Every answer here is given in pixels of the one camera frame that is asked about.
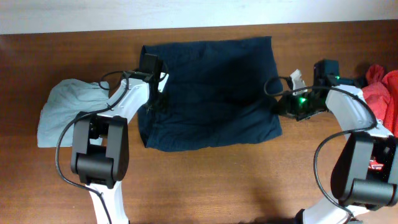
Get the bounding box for navy blue shorts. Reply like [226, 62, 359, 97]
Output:
[137, 36, 282, 152]

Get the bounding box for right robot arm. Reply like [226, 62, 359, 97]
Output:
[264, 60, 397, 224]

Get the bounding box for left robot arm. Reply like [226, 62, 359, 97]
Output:
[71, 54, 169, 223]

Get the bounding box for dark garment under jersey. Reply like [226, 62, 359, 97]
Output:
[354, 77, 368, 88]

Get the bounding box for red jersey with lettering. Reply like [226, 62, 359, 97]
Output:
[362, 64, 398, 137]

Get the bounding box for light grey folded cloth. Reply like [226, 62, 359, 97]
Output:
[37, 79, 109, 147]

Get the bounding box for right black cable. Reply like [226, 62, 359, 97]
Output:
[263, 76, 379, 217]

